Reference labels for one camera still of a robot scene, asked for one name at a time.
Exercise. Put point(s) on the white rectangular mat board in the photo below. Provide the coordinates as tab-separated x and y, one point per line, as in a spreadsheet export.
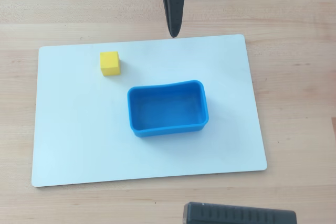
78	129

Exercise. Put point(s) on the yellow cube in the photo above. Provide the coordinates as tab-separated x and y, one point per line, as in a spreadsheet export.
109	64

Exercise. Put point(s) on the black ribbed box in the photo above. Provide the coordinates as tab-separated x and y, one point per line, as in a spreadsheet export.
236	214

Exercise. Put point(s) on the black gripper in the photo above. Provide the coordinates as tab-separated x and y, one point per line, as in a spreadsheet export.
171	1

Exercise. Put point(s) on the blue rectangular bin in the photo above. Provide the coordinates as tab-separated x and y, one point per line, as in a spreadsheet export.
168	111

